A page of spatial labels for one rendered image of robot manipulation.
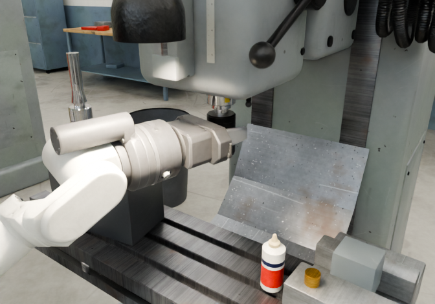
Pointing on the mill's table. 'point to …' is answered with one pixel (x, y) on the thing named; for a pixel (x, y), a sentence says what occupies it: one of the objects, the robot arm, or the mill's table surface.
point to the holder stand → (129, 214)
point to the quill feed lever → (267, 56)
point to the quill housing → (237, 37)
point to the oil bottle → (272, 265)
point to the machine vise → (400, 293)
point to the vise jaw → (327, 290)
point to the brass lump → (312, 277)
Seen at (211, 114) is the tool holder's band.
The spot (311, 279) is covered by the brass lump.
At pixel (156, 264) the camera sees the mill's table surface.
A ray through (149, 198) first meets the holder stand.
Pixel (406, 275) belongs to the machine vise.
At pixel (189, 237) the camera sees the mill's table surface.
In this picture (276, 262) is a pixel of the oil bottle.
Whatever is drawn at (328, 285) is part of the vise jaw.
